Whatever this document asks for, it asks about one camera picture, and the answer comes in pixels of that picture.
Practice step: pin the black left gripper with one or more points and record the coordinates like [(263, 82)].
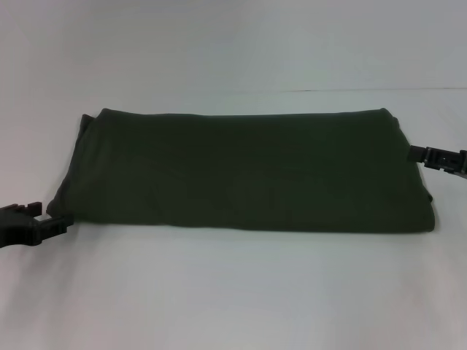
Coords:
[(16, 228)]

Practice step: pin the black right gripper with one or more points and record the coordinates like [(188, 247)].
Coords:
[(448, 160)]

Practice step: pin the dark green t-shirt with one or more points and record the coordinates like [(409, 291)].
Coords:
[(237, 171)]

